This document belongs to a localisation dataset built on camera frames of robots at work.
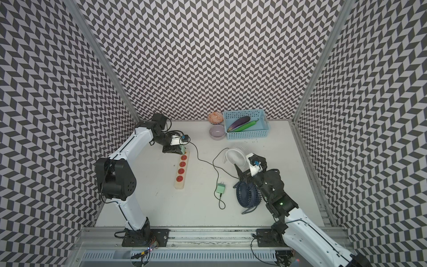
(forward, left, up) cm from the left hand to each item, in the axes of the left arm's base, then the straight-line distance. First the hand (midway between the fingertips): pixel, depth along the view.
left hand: (178, 146), depth 89 cm
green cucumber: (+23, -40, -9) cm, 47 cm away
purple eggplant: (+26, -35, -9) cm, 44 cm away
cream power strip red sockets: (-13, -1, -11) cm, 17 cm away
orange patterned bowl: (+34, -19, -12) cm, 41 cm away
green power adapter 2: (-18, -23, -13) cm, 32 cm away
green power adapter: (-2, -3, +1) cm, 4 cm away
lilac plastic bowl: (+18, -21, -10) cm, 29 cm away
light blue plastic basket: (+15, -47, -6) cm, 50 cm away
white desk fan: (-5, -33, -2) cm, 33 cm away
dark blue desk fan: (-25, -36, -5) cm, 44 cm away
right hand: (-13, -35, +6) cm, 37 cm away
